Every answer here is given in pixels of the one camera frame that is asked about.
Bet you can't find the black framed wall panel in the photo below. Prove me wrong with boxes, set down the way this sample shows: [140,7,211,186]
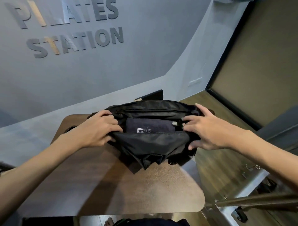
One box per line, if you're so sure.
[205,0,298,131]

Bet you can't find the black wheel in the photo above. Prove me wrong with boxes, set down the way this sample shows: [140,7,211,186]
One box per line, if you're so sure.
[235,207,248,223]

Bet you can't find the person's dark clothing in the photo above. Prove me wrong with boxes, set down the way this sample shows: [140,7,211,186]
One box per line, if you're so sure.
[114,218,194,226]

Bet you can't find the black fabric bag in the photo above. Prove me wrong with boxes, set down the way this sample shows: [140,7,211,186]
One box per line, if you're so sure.
[87,100,216,171]

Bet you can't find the dark navy folded cloth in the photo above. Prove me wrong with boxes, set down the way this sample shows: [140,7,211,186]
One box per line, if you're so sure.
[126,118,175,134]

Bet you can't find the person's left hand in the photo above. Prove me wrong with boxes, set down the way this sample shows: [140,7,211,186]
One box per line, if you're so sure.
[78,109,123,149]

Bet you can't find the person's right hand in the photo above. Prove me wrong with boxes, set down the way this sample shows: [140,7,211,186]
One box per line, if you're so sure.
[182,103,234,151]

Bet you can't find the white exercise machine frame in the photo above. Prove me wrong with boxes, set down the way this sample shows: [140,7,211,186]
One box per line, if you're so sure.
[202,167,277,226]

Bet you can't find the white wall switch plate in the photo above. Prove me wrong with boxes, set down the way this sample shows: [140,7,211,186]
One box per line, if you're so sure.
[188,76,203,87]

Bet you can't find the person's left forearm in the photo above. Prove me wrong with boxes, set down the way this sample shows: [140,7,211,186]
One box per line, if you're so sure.
[0,129,87,225]

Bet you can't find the metal bar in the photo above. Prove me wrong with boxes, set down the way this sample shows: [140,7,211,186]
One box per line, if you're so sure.
[205,193,298,210]

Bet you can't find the person's right forearm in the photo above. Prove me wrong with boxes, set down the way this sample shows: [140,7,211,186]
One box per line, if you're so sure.
[226,129,298,189]

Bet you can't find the metal hooks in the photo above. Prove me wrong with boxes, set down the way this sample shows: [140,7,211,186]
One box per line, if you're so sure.
[242,164,262,178]

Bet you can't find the grey wall lettering sign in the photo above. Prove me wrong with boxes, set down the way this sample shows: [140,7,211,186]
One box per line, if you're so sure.
[5,0,124,59]

